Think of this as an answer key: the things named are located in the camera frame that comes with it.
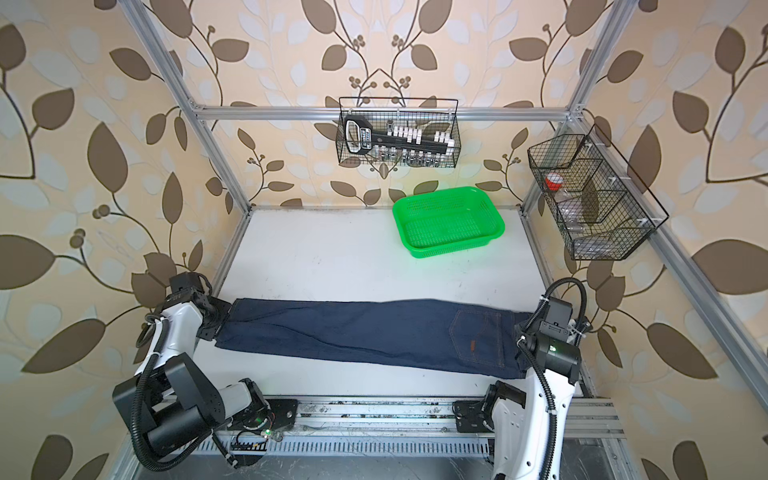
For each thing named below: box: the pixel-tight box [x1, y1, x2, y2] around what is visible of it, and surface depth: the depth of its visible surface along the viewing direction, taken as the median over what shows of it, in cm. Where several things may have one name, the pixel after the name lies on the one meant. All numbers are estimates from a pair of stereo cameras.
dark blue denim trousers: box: [213, 299, 526, 380], surface depth 88 cm
